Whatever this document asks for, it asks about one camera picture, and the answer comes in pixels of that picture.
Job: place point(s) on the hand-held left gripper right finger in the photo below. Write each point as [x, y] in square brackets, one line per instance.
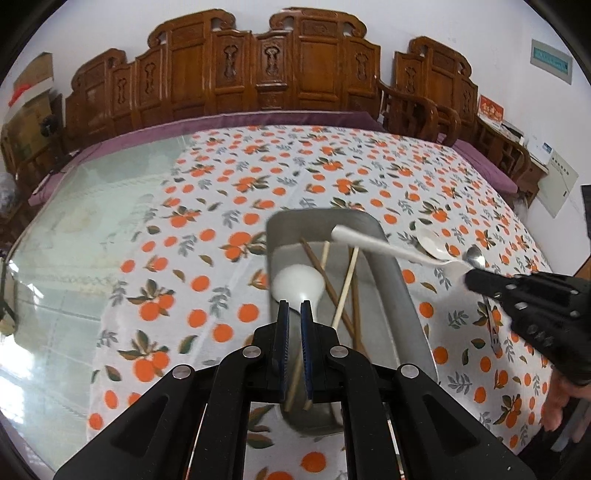
[383, 415]

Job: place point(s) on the person's right hand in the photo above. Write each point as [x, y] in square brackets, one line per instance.
[556, 401]

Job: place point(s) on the small black fan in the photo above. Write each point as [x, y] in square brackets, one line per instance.
[48, 125]

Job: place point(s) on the small cardboard box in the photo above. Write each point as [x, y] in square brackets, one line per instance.
[34, 71]

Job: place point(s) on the orange print tablecloth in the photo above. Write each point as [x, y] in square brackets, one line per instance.
[221, 221]

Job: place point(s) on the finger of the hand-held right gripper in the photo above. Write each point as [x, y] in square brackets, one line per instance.
[485, 282]

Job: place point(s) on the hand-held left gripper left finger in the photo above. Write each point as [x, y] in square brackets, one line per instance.
[217, 415]

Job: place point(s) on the large cardboard box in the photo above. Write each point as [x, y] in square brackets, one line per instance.
[27, 129]

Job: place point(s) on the brown wooden chopstick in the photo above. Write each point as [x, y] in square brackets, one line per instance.
[356, 314]
[323, 277]

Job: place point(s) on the grey wall electrical box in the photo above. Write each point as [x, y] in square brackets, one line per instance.
[550, 60]

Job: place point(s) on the carved wooden sofa bench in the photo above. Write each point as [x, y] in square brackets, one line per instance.
[221, 69]

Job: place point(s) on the carved wooden armchair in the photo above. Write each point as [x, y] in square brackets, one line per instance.
[438, 87]

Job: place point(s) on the metal tray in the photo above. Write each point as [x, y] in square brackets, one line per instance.
[388, 295]

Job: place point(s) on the red decoration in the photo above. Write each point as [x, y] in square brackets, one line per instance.
[18, 94]

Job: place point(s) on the red gift box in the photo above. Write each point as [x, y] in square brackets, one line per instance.
[491, 108]

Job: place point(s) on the white spoon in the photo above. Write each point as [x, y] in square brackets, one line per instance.
[369, 242]
[295, 281]
[434, 243]

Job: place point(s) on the purple sofa cushion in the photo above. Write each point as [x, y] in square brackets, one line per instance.
[138, 138]

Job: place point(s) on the wooden side table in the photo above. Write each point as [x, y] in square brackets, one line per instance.
[531, 175]

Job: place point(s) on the white wall panel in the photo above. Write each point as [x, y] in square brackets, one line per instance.
[559, 182]

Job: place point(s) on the purple armchair cushion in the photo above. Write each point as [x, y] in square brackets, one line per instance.
[485, 166]

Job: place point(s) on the white desk device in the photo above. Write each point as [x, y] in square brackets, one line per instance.
[540, 150]

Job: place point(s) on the metal spoon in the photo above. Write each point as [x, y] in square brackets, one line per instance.
[475, 256]

